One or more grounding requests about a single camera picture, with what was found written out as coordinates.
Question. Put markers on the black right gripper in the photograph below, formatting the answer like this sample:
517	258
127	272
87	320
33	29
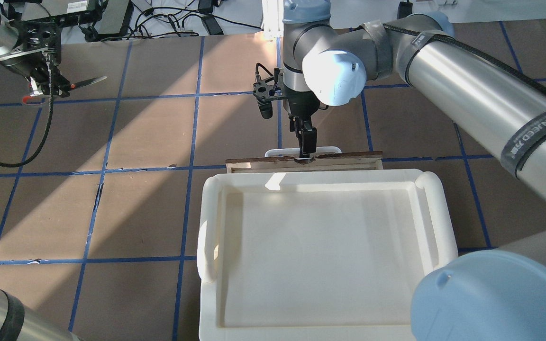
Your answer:
298	103

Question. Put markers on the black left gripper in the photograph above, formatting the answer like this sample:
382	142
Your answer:
30	53

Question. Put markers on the grey orange scissors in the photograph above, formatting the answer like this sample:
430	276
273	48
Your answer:
78	85

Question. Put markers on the wooden drawer with white handle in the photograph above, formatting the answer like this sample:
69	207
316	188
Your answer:
327	158

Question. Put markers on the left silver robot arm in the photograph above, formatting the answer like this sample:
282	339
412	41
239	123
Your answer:
9	40

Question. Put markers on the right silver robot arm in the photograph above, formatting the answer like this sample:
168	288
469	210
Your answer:
490	295

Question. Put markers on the white plastic tray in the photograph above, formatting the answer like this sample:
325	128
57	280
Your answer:
318	256

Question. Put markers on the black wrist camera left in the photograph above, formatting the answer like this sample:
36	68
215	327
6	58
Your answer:
40	37

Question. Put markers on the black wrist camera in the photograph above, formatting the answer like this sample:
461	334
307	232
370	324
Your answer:
267	88
40	37

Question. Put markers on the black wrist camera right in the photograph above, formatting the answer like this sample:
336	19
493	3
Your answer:
267	88

